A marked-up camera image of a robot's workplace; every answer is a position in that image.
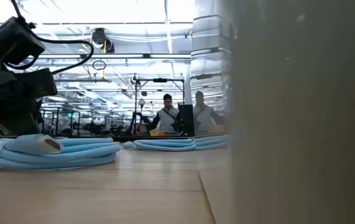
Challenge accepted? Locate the black monitor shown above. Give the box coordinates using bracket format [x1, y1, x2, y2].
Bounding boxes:
[178, 104, 195, 137]

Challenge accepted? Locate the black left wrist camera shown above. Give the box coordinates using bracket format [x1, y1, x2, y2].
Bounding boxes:
[0, 17, 46, 67]

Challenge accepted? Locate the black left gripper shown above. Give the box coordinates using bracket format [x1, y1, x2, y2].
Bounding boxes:
[0, 67, 58, 136]

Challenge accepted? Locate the grey plastic bin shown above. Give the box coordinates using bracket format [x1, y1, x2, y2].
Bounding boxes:
[191, 0, 355, 224]

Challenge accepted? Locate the black station frame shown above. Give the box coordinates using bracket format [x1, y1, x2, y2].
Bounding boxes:
[133, 77, 186, 135]

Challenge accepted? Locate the black hanging cable reel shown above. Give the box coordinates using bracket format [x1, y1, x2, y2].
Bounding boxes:
[91, 27, 116, 54]

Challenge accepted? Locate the person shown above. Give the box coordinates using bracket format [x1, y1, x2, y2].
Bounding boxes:
[147, 93, 181, 136]

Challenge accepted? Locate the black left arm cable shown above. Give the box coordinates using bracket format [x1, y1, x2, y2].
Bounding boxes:
[5, 0, 95, 76]

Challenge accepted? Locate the light blue cable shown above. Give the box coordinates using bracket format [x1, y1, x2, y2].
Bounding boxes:
[121, 138, 197, 152]
[0, 133, 122, 172]

